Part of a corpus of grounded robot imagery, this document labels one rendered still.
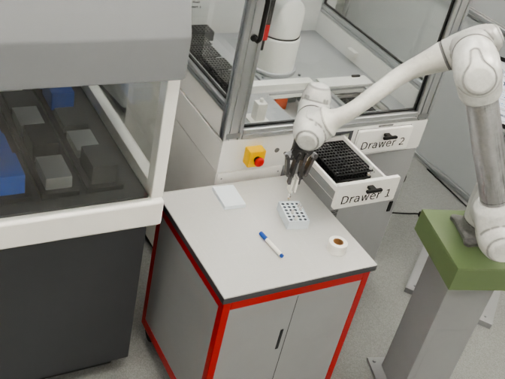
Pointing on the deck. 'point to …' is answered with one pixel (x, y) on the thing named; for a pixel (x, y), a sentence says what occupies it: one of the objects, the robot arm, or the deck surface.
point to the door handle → (261, 24)
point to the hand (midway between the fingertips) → (292, 183)
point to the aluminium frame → (234, 104)
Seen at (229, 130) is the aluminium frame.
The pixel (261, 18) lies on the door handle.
